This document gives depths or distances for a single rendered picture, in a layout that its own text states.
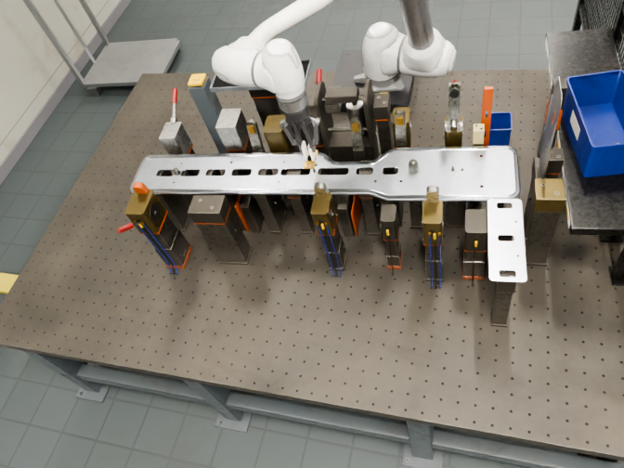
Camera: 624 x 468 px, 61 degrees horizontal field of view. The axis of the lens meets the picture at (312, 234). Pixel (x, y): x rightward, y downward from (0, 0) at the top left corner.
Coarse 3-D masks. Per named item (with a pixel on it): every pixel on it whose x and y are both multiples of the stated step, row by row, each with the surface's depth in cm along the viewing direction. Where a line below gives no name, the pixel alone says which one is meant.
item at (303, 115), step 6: (306, 108) 160; (288, 114) 159; (294, 114) 158; (300, 114) 159; (306, 114) 161; (288, 120) 162; (294, 120) 160; (300, 120) 160; (306, 120) 163; (300, 126) 166; (306, 126) 165
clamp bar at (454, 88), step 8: (448, 88) 165; (456, 88) 164; (448, 96) 166; (456, 96) 163; (448, 104) 169; (456, 104) 169; (448, 112) 171; (456, 112) 171; (448, 120) 173; (448, 128) 175
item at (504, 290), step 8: (504, 272) 149; (512, 272) 148; (496, 288) 158; (504, 288) 150; (512, 288) 149; (496, 296) 157; (504, 296) 155; (496, 304) 159; (504, 304) 158; (496, 312) 163; (504, 312) 162; (496, 320) 168; (504, 320) 167
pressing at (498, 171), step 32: (160, 160) 204; (192, 160) 200; (224, 160) 197; (256, 160) 193; (288, 160) 190; (320, 160) 187; (384, 160) 181; (416, 160) 178; (448, 160) 175; (480, 160) 172; (512, 160) 170; (160, 192) 194; (192, 192) 191; (224, 192) 188; (256, 192) 185; (288, 192) 182; (352, 192) 176; (384, 192) 173; (416, 192) 170; (448, 192) 167; (480, 192) 165; (512, 192) 163
